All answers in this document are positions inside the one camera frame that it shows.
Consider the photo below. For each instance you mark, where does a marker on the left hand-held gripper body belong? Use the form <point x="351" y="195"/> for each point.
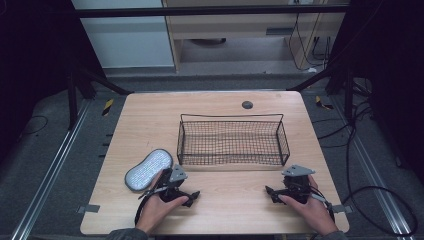
<point x="174" y="180"/>

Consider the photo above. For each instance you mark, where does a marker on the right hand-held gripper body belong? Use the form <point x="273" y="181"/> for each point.
<point x="296" y="181"/>

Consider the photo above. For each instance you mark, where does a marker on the person's right hand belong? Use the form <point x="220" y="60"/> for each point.
<point x="310" y="210"/>

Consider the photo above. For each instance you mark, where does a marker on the person's left hand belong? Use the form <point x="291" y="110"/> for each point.
<point x="156" y="208"/>

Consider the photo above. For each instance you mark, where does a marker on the grey padded eye mask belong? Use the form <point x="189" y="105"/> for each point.
<point x="149" y="170"/>

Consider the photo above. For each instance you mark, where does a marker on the yellow black striped tape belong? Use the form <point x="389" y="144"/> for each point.
<point x="323" y="103"/>
<point x="107" y="107"/>

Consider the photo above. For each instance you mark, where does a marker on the grey round table grommet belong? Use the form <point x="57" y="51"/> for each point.
<point x="247" y="105"/>

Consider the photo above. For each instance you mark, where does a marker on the white cabinet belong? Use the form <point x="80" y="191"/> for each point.
<point x="126" y="40"/>

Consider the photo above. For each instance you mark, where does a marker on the light wooden desk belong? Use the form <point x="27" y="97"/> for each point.
<point x="233" y="26"/>

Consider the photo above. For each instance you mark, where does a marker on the grey metal table bracket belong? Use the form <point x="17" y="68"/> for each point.
<point x="88" y="209"/>
<point x="342" y="209"/>

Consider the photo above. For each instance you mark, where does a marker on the aluminium floor rail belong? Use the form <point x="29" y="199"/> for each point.
<point x="373" y="170"/>
<point x="50" y="173"/>

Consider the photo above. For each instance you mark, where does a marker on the black metal frame stand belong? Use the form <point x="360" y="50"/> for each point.
<point x="346" y="90"/>
<point x="72" y="96"/>

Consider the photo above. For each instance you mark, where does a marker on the black horizontal frame bar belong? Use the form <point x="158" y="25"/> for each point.
<point x="206" y="12"/>

